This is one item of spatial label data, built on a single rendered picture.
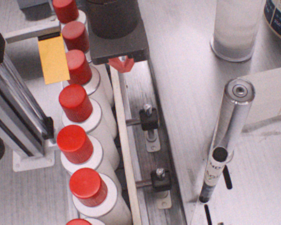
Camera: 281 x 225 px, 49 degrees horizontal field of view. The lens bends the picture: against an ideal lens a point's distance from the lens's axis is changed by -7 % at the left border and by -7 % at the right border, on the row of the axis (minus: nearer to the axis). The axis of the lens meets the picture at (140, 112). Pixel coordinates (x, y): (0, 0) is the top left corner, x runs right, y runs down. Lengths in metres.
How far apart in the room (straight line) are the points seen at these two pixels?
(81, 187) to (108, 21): 0.17
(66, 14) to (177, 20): 0.30
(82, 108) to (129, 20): 0.11
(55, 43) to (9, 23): 0.53
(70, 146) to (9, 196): 0.32
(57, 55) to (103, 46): 0.05
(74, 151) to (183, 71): 0.34
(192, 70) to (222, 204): 0.26
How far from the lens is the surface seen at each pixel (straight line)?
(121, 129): 0.53
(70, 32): 0.43
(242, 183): 0.54
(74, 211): 0.45
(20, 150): 0.62
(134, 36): 0.38
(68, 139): 0.35
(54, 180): 0.62
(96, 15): 0.36
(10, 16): 0.93
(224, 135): 0.45
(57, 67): 0.38
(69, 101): 0.37
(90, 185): 0.32
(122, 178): 0.54
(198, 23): 0.71
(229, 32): 0.59
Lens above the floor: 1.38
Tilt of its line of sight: 60 degrees down
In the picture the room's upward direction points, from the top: 10 degrees counter-clockwise
